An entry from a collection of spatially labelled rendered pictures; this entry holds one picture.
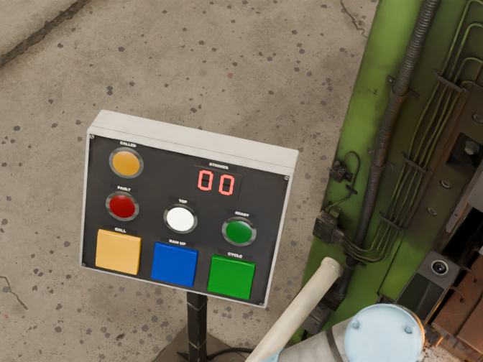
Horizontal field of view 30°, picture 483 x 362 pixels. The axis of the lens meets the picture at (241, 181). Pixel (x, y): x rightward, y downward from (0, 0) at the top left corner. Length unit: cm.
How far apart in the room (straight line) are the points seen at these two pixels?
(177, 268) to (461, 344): 50
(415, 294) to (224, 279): 50
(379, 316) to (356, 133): 66
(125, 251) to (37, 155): 134
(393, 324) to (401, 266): 89
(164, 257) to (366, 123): 41
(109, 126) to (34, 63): 160
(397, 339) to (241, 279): 64
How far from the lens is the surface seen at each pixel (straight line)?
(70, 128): 291
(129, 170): 148
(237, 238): 150
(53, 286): 267
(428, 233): 167
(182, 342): 256
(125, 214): 153
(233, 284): 155
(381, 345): 95
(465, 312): 162
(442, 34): 127
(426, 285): 115
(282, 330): 191
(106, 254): 158
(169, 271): 156
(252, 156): 145
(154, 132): 148
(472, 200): 125
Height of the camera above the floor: 244
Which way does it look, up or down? 61 degrees down
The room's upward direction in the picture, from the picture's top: 5 degrees clockwise
